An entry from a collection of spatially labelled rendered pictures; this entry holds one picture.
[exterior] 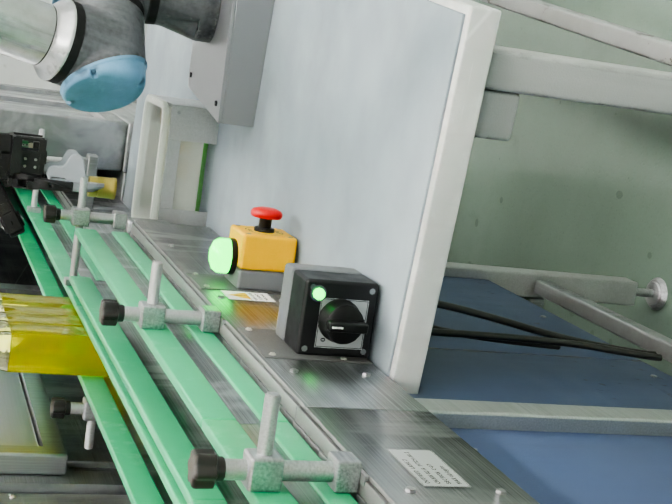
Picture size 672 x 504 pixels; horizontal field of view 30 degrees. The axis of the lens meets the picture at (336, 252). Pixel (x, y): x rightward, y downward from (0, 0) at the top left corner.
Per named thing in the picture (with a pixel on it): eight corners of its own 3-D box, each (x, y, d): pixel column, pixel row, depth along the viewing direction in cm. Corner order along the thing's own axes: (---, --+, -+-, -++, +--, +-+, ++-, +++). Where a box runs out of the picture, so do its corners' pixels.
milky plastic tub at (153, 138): (178, 226, 218) (129, 222, 215) (195, 98, 215) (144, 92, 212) (200, 247, 202) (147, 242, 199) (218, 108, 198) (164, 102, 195)
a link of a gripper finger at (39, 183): (73, 183, 198) (16, 176, 196) (72, 193, 198) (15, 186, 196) (74, 179, 202) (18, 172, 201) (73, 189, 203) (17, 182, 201)
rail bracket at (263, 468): (348, 479, 99) (182, 475, 94) (362, 390, 98) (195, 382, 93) (366, 498, 95) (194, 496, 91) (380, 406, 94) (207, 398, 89)
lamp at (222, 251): (226, 270, 159) (203, 268, 158) (231, 235, 158) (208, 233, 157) (235, 278, 154) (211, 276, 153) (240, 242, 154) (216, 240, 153)
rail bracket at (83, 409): (143, 444, 172) (45, 441, 168) (149, 397, 171) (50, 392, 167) (149, 455, 169) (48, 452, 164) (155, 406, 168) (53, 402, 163)
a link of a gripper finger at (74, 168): (107, 158, 199) (48, 151, 198) (103, 195, 200) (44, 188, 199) (107, 156, 202) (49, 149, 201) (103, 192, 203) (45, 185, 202)
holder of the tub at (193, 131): (177, 256, 219) (133, 253, 216) (197, 100, 215) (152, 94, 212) (198, 278, 203) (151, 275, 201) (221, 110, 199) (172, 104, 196)
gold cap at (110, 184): (114, 176, 207) (87, 173, 206) (117, 179, 204) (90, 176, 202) (111, 197, 208) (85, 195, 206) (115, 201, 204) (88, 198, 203)
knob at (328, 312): (356, 342, 129) (367, 351, 125) (314, 340, 127) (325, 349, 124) (362, 300, 128) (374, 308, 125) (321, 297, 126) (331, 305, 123)
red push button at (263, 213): (244, 230, 158) (247, 203, 157) (274, 232, 159) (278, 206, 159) (252, 236, 154) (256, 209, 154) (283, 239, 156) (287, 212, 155)
